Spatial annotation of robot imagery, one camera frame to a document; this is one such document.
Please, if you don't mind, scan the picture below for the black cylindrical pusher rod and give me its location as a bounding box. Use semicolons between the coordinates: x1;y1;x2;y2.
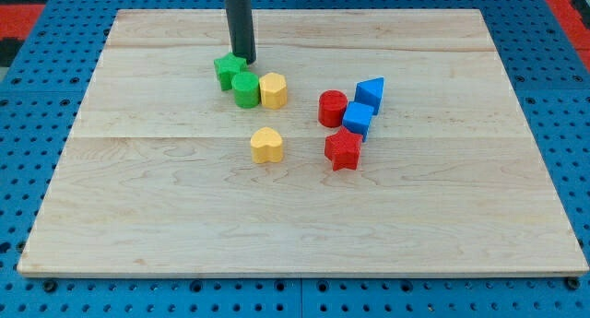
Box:
224;0;256;65

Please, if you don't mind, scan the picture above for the yellow hexagon block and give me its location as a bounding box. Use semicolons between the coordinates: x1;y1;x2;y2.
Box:
259;73;288;110

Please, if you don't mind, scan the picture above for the green star block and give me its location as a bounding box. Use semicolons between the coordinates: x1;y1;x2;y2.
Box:
213;53;248;91

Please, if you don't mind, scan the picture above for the green cylinder block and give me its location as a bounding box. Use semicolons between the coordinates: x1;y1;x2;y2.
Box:
231;71;260;109

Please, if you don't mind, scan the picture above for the red cylinder block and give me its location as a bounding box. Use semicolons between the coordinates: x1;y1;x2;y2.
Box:
318;89;348;128

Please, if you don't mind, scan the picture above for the yellow heart block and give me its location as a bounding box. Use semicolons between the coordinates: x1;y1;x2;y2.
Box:
250;127;283;163

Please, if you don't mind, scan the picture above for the blue triangle block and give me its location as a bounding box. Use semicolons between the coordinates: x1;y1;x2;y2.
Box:
354;77;384;115

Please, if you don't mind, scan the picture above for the blue cube block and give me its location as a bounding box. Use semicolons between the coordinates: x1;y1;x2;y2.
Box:
342;101;373;142

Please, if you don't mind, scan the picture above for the red star block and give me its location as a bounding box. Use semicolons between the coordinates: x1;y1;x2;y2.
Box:
324;126;363;171

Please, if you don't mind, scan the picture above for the light wooden board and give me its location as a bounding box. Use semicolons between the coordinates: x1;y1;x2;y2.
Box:
18;9;588;278

